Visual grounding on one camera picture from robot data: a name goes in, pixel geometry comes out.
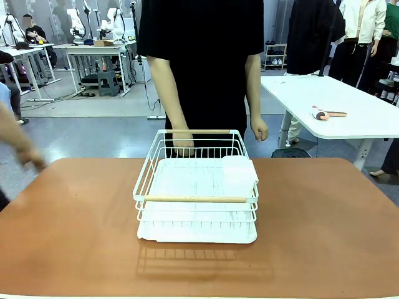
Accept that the white wire dish rack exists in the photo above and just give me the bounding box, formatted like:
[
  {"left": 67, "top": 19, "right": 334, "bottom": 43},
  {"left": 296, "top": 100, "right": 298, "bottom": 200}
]
[{"left": 132, "top": 129, "right": 259, "bottom": 231}]

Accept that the white plastic cutlery cup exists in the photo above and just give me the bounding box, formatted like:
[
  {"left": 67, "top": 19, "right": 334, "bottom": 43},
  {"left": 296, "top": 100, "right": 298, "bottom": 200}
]
[{"left": 221, "top": 155, "right": 259, "bottom": 196}]

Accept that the person in dark trousers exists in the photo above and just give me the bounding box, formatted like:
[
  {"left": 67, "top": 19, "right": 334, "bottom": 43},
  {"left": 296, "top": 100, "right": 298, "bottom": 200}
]
[{"left": 368, "top": 138, "right": 399, "bottom": 179}]

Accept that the white shoe rack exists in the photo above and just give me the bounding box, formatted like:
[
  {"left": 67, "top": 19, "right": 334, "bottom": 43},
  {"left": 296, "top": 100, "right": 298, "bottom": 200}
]
[{"left": 264, "top": 43, "right": 288, "bottom": 71}]

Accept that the person in blue shirt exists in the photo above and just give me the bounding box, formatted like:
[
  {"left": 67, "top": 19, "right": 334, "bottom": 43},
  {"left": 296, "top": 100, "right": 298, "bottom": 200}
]
[{"left": 0, "top": 81, "right": 30, "bottom": 126}]

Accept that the person's right hand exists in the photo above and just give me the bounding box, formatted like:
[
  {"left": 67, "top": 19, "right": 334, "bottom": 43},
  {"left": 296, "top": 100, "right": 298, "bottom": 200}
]
[{"left": 171, "top": 126, "right": 196, "bottom": 158}]

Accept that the person in white trousers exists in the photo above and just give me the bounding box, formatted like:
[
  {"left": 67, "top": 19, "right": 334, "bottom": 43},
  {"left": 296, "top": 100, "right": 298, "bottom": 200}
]
[{"left": 278, "top": 109, "right": 304, "bottom": 146}]

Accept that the large white table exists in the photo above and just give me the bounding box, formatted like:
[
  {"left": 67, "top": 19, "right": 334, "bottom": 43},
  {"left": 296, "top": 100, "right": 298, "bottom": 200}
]
[{"left": 260, "top": 74, "right": 399, "bottom": 171}]

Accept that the black shelf unit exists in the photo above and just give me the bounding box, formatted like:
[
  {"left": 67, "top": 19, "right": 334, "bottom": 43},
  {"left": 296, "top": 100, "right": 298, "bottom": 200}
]
[{"left": 373, "top": 61, "right": 399, "bottom": 105}]

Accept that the person in black shirt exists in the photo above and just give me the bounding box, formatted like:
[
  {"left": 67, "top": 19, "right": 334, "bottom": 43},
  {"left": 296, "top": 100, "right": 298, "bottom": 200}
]
[{"left": 136, "top": 0, "right": 265, "bottom": 159}]

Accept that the black garment stand pole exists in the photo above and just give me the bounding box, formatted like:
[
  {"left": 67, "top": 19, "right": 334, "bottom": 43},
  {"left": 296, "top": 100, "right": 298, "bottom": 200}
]
[{"left": 317, "top": 18, "right": 340, "bottom": 78}]

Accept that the grey plastic stool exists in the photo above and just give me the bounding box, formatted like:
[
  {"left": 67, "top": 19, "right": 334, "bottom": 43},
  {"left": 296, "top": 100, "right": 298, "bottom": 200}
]
[{"left": 97, "top": 70, "right": 120, "bottom": 98}]

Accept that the white desk with box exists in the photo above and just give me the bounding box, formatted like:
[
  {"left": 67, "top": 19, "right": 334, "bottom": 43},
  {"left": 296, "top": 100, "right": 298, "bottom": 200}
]
[{"left": 52, "top": 42, "right": 138, "bottom": 96}]

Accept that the person in green shirt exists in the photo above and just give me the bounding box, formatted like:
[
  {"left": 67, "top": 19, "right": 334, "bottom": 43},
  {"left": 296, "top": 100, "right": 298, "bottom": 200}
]
[{"left": 370, "top": 0, "right": 399, "bottom": 63}]

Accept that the person's left hand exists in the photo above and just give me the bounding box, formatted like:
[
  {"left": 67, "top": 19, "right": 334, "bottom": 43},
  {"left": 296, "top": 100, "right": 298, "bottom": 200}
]
[{"left": 249, "top": 116, "right": 270, "bottom": 143}]

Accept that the hanging black coat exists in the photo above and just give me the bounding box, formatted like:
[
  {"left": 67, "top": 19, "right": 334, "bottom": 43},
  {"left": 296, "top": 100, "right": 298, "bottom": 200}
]
[{"left": 286, "top": 0, "right": 347, "bottom": 76}]

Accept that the seated person in black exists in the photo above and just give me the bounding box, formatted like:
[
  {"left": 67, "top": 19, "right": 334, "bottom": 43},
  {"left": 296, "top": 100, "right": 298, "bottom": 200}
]
[{"left": 21, "top": 14, "right": 59, "bottom": 69}]

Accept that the pink lint roller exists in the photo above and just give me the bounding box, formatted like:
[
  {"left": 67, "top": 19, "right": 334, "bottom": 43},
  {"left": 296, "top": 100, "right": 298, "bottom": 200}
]
[{"left": 310, "top": 105, "right": 348, "bottom": 122}]

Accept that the blurred bystander forearm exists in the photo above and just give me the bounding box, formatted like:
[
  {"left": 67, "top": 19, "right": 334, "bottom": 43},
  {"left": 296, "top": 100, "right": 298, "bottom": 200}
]
[{"left": 0, "top": 102, "right": 32, "bottom": 154}]

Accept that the black round stool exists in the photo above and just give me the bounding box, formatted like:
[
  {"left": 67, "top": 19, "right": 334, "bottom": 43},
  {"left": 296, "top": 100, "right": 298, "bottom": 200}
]
[{"left": 271, "top": 148, "right": 313, "bottom": 159}]

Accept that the blurred bystander hand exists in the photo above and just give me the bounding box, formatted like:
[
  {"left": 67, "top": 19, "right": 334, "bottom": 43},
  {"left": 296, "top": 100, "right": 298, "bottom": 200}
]
[{"left": 15, "top": 145, "right": 48, "bottom": 172}]

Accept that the person's left forearm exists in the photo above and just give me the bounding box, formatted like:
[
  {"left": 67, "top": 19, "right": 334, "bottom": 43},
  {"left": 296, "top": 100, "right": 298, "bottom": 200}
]
[{"left": 244, "top": 53, "right": 263, "bottom": 121}]

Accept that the person's right forearm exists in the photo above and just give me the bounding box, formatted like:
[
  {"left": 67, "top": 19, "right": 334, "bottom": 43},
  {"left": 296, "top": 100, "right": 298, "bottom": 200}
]
[{"left": 146, "top": 55, "right": 190, "bottom": 131}]

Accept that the white plastic drain tray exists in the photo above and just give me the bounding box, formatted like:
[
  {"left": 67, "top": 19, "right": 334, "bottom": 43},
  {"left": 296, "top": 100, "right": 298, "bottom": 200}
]
[{"left": 137, "top": 159, "right": 258, "bottom": 245}]

